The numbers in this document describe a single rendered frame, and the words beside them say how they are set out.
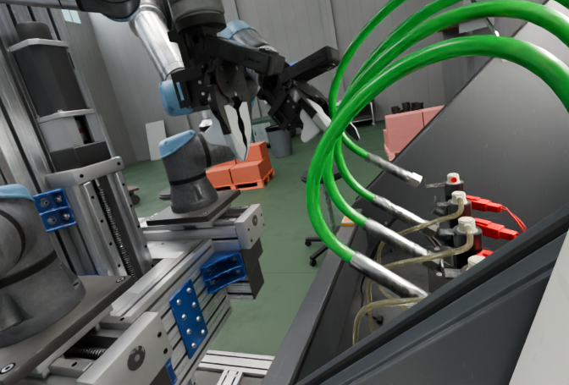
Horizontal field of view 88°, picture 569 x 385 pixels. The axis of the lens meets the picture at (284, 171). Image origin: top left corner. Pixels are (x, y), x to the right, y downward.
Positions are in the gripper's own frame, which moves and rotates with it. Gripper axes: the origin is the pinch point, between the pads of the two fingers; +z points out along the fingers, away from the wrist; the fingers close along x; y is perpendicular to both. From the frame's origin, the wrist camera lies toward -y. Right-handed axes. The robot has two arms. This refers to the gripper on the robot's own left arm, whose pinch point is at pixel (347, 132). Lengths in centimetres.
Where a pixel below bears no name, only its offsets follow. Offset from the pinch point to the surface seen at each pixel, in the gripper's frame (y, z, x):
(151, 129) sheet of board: 730, -870, -580
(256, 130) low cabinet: 364, -438, -591
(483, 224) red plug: -4.6, 23.0, 2.8
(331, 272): 24.4, 15.0, -4.2
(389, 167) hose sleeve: 0.2, 8.7, -2.8
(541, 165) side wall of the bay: -13, 26, -42
